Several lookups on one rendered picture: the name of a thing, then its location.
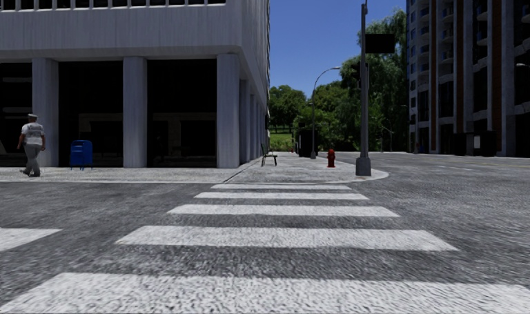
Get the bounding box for green bench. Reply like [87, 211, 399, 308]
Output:
[260, 143, 279, 168]

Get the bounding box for black bus shelter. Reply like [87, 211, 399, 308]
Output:
[296, 128, 320, 158]
[453, 130, 498, 157]

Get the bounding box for grey street lamp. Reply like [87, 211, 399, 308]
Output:
[380, 125, 395, 153]
[310, 66, 342, 160]

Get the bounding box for trees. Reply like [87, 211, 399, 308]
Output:
[268, 8, 411, 153]

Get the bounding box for traffic light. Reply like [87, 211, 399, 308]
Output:
[350, 0, 396, 177]

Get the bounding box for pale concrete building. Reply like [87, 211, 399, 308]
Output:
[0, 0, 271, 169]

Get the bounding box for blue letter box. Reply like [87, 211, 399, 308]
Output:
[69, 139, 94, 171]

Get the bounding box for grey and brown tower building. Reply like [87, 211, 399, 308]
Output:
[406, 0, 530, 158]

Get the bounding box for person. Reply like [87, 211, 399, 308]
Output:
[17, 113, 47, 178]

